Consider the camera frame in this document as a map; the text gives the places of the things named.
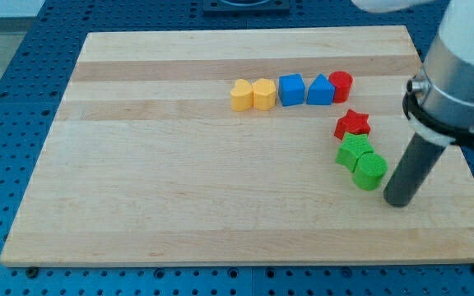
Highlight green cylinder block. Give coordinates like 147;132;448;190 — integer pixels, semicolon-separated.
353;153;388;191

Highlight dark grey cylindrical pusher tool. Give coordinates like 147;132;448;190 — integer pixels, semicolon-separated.
383;133;446;207

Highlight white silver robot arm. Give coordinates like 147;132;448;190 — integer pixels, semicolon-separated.
403;0;474;150

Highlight green star block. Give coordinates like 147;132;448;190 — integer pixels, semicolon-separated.
335;132;374;172

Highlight red star block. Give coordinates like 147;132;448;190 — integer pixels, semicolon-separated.
333;109;371;140

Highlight wooden board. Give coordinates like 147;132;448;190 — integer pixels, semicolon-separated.
0;26;474;267

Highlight yellow heart block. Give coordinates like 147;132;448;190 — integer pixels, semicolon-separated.
230;79;253;111

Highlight yellow hexagon block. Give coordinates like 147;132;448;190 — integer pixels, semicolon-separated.
252;78;277;110

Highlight blue cube block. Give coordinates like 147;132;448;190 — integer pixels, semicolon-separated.
278;73;305;107

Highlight blue triangle block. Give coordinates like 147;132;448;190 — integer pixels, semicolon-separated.
306;74;335;105

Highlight red cylinder block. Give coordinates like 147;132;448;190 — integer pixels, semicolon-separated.
328;71;353;104

